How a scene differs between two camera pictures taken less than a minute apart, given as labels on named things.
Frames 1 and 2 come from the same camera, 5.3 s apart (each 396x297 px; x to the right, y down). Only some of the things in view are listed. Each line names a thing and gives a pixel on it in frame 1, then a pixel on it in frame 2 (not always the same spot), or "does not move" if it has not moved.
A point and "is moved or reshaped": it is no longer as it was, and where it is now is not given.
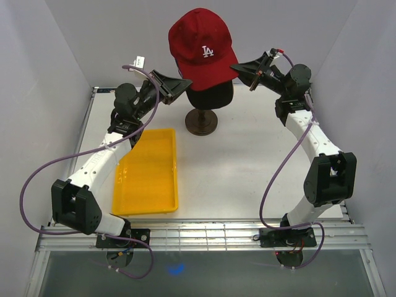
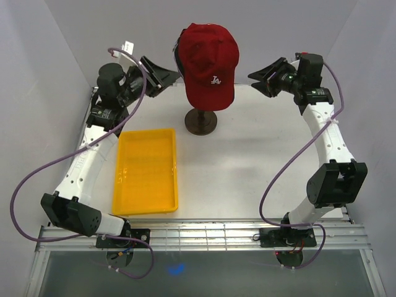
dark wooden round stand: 201,122 does not move
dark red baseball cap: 201,43 is moved or reshaped
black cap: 213,98 → 176,49
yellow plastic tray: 146,179 does not move
